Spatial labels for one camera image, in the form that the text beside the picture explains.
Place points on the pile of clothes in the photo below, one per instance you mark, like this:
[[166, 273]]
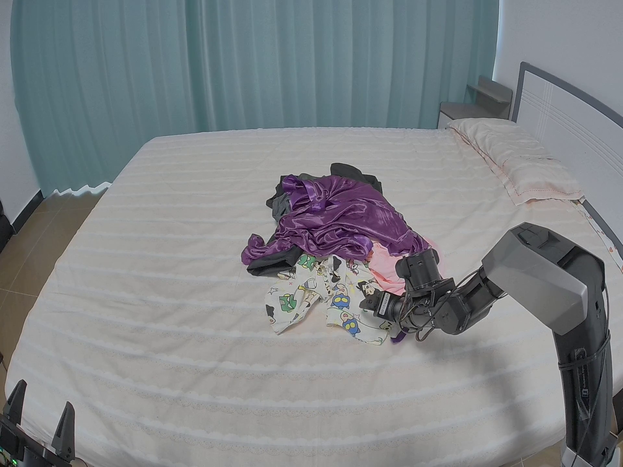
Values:
[[340, 212]]

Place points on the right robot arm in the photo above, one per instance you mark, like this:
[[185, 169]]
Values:
[[535, 280]]

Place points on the cream pillow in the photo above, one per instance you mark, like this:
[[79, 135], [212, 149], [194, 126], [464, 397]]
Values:
[[525, 163]]

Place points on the white printed pyjama top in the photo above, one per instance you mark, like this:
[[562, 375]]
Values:
[[292, 299]]

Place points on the blue-green curtain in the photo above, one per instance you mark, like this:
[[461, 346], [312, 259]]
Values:
[[243, 66]]

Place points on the bed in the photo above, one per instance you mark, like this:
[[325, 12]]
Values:
[[194, 260]]

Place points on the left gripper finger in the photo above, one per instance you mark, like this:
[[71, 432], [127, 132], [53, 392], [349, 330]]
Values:
[[65, 431], [17, 406]]

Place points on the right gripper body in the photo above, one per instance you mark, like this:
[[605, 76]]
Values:
[[394, 309]]

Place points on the grey white bedside table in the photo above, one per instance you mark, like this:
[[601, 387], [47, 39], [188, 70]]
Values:
[[467, 110]]

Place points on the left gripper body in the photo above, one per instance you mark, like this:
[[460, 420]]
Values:
[[34, 455]]

